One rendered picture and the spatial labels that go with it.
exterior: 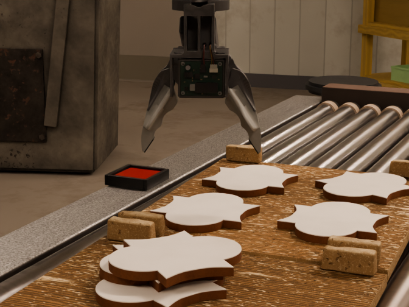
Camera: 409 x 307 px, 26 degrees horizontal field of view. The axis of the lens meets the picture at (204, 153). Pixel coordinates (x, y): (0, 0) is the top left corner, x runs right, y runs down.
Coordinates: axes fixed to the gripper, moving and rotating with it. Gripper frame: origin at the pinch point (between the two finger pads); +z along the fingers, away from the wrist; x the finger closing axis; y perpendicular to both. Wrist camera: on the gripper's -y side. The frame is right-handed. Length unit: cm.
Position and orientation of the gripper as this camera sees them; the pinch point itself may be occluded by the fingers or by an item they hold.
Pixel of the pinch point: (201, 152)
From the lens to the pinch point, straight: 116.0
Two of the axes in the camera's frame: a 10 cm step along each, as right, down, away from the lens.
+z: 0.0, 9.7, 2.4
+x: 10.0, 0.1, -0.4
